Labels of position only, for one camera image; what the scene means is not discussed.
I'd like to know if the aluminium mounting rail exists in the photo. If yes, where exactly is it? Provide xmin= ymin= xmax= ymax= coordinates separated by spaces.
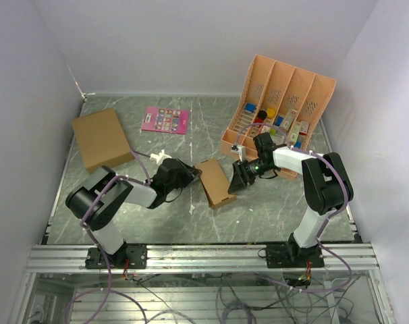
xmin=25 ymin=244 xmax=379 ymax=273

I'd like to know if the orange plastic file organizer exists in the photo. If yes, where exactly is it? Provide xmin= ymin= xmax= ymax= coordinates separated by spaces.
xmin=220 ymin=55 xmax=337 ymax=160

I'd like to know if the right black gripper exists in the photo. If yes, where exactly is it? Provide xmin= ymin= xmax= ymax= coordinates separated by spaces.
xmin=228 ymin=158 xmax=273 ymax=194

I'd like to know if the blue block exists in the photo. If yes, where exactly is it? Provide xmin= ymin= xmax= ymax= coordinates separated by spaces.
xmin=245 ymin=103 xmax=256 ymax=113

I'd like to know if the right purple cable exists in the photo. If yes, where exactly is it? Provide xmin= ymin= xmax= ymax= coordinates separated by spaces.
xmin=234 ymin=123 xmax=353 ymax=294

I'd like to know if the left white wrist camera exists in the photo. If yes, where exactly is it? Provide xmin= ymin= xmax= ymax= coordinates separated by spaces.
xmin=150 ymin=149 xmax=172 ymax=165

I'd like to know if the pink sticker sheet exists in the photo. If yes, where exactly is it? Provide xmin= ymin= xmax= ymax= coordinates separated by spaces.
xmin=141 ymin=107 xmax=190 ymax=135

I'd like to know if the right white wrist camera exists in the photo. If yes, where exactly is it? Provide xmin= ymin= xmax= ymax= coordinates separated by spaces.
xmin=231 ymin=144 xmax=248 ymax=162

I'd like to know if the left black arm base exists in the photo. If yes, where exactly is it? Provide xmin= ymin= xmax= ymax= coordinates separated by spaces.
xmin=85 ymin=243 xmax=148 ymax=269

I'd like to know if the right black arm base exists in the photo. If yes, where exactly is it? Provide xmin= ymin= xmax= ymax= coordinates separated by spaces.
xmin=258 ymin=242 xmax=325 ymax=269

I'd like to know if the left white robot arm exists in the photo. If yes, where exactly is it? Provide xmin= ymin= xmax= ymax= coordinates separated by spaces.
xmin=65 ymin=158 xmax=202 ymax=268

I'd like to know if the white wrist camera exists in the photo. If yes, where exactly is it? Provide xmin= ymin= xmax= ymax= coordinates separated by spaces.
xmin=150 ymin=149 xmax=172 ymax=165
xmin=231 ymin=144 xmax=248 ymax=162

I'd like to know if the yellow block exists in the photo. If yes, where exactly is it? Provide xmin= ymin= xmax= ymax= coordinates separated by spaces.
xmin=266 ymin=108 xmax=276 ymax=119

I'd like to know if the closed brown cardboard box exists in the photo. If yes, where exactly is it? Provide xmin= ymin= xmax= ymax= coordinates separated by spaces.
xmin=72 ymin=108 xmax=134 ymax=173

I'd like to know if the white card box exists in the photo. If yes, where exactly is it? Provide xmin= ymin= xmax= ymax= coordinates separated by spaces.
xmin=279 ymin=109 xmax=297 ymax=132

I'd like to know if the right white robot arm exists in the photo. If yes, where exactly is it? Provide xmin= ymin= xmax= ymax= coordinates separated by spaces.
xmin=228 ymin=133 xmax=354 ymax=267

